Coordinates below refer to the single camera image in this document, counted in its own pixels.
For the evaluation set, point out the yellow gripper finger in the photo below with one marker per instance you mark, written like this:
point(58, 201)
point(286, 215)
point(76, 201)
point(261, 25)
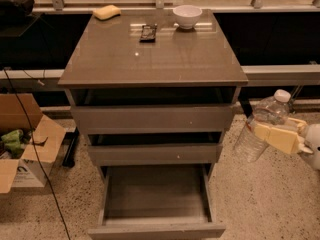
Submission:
point(296, 124)
point(282, 137)

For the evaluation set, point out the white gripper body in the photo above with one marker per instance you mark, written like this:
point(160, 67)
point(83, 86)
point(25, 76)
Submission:
point(314, 143)

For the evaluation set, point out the clear plastic water bottle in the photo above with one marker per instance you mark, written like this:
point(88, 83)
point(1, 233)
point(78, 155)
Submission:
point(273, 110)

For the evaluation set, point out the grey middle drawer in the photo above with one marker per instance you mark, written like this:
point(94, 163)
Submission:
point(155, 154)

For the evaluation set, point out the grey drawer cabinet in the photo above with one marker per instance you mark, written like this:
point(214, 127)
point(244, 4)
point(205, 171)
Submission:
point(111, 68)

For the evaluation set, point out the grey top drawer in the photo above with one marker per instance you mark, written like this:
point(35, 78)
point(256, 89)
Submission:
point(147, 120)

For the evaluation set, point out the grey open bottom drawer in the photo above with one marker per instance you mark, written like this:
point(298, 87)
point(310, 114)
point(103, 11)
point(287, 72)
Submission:
point(156, 202)

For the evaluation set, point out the white ceramic bowl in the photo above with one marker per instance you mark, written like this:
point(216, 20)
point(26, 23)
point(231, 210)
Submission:
point(186, 16)

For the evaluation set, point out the small black snack packet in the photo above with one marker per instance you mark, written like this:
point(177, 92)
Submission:
point(148, 33)

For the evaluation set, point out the black table leg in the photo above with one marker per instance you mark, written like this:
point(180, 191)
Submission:
point(70, 142)

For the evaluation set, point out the yellow sponge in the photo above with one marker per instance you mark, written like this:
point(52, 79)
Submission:
point(106, 12)

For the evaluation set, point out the open cardboard box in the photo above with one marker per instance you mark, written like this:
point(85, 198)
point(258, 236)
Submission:
point(41, 142)

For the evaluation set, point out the green cloth in box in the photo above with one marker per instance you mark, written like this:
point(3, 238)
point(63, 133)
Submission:
point(12, 142)

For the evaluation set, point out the black device on shelf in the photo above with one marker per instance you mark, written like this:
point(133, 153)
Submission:
point(15, 8)

